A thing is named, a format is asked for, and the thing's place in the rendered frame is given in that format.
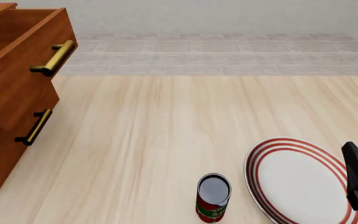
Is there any brass handle on closed drawer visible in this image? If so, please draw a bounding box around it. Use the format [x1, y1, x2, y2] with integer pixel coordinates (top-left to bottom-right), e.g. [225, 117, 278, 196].
[14, 108, 53, 147]

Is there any red tomato sauce tin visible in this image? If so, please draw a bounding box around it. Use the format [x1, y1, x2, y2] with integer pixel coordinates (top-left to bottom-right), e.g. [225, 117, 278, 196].
[195, 172, 232, 224]

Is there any closed wooden drawer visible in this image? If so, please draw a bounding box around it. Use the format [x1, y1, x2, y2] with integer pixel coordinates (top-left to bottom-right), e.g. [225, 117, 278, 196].
[0, 75, 60, 164]

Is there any white plate with red rings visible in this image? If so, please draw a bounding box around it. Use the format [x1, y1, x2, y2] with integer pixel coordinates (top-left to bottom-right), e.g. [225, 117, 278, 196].
[243, 136, 358, 224]

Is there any open wooden drawer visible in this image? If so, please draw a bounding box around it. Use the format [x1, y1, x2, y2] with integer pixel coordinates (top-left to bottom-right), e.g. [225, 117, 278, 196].
[0, 7, 79, 82]

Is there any brass handle on open drawer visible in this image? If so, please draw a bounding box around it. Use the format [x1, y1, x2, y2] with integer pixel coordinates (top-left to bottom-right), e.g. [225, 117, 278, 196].
[29, 39, 76, 78]

